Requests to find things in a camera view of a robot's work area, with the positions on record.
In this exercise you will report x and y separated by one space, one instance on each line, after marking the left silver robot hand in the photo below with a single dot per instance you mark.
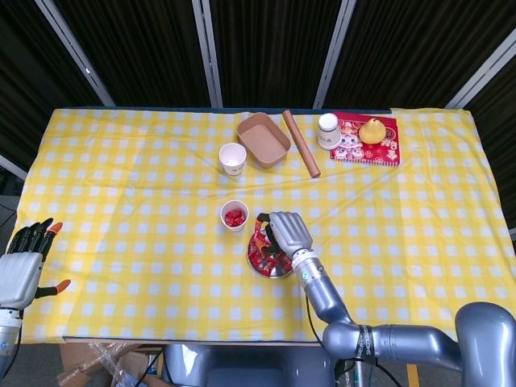
18 278

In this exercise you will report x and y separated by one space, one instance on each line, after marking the yellow pear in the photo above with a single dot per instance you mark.
371 131

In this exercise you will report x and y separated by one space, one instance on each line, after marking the upturned white paper cup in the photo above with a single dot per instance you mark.
328 133

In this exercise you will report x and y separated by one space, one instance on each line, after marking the aluminium partition post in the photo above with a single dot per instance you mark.
332 52
205 48
72 44
12 166
479 76

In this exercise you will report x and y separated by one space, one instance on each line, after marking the wooden rolling pin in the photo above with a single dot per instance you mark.
300 141

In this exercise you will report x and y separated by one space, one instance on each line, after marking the round steel plate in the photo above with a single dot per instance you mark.
278 275

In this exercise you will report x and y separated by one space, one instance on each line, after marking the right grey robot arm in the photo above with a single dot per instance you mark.
322 294

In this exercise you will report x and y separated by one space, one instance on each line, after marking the brown paper food box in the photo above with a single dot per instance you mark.
262 139

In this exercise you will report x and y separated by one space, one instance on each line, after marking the grey robot torso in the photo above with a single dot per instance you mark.
242 367

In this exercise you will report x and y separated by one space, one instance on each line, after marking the red cartoon spiral notebook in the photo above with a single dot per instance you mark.
375 153

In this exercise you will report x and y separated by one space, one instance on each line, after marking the yellow checkered tablecloth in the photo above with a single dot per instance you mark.
141 181

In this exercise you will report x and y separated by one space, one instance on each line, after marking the clear plastic wrap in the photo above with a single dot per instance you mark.
121 375

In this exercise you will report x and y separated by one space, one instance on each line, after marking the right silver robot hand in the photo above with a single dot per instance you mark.
290 234

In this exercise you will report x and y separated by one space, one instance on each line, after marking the brown cardboard box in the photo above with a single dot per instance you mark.
80 359

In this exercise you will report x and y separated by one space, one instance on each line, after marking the red candies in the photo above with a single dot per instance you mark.
258 258
234 217

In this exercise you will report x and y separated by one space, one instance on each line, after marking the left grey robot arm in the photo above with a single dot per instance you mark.
8 334

